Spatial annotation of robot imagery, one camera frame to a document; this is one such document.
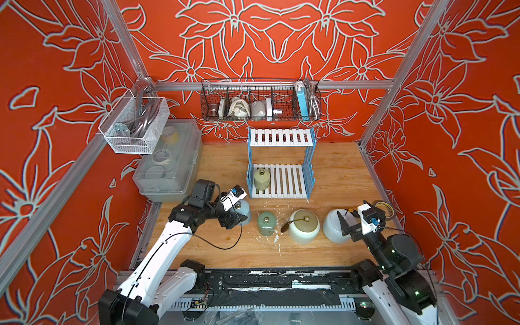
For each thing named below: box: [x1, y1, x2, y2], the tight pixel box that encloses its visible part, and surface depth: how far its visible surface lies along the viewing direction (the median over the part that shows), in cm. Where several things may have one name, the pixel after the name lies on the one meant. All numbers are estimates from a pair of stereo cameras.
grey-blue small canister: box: [230, 199, 251, 227], surface depth 74 cm
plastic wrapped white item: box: [251, 100, 267, 122], surface depth 95 cm
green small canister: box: [257, 211, 277, 237], surface depth 83 cm
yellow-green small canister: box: [253, 168, 271, 191], surface depth 95 cm
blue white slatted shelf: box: [246, 127, 317, 200], surface depth 101 cm
